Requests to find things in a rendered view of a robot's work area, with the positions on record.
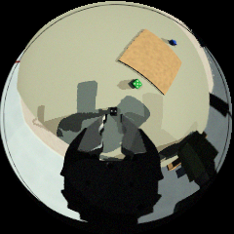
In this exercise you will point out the green die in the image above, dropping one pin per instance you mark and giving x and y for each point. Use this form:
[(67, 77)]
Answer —
[(136, 83)]

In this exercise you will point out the blue die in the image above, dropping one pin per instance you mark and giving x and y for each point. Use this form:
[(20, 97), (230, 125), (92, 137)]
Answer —
[(173, 42)]

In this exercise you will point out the tan flat mat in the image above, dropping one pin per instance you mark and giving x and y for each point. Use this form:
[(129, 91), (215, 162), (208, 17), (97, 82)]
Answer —
[(153, 59)]

